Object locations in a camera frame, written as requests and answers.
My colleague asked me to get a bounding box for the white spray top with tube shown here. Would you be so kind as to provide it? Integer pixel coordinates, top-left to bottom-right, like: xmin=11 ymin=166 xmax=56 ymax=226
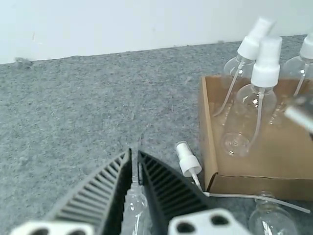
xmin=174 ymin=141 xmax=311 ymax=213

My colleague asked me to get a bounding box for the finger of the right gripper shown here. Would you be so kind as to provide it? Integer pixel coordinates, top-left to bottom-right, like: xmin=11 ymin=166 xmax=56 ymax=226
xmin=285 ymin=94 xmax=313 ymax=141

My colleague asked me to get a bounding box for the clear bottle with spray top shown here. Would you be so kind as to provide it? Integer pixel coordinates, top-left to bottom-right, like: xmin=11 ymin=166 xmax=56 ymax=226
xmin=268 ymin=33 xmax=313 ymax=126
xmin=221 ymin=36 xmax=284 ymax=158
xmin=212 ymin=16 xmax=278 ymax=118

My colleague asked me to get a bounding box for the clear plastic bottle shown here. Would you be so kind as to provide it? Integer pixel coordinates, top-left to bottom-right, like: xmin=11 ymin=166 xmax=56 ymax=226
xmin=249 ymin=190 xmax=298 ymax=235
xmin=120 ymin=181 xmax=157 ymax=235

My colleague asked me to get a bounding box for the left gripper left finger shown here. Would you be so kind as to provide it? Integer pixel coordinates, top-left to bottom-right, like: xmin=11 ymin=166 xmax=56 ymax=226
xmin=9 ymin=148 xmax=133 ymax=235

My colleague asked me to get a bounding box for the cardboard box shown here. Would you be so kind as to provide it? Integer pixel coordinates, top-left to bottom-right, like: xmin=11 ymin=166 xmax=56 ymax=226
xmin=198 ymin=75 xmax=313 ymax=200

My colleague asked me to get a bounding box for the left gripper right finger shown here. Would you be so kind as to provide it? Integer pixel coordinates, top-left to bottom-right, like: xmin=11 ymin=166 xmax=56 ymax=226
xmin=137 ymin=150 xmax=254 ymax=235

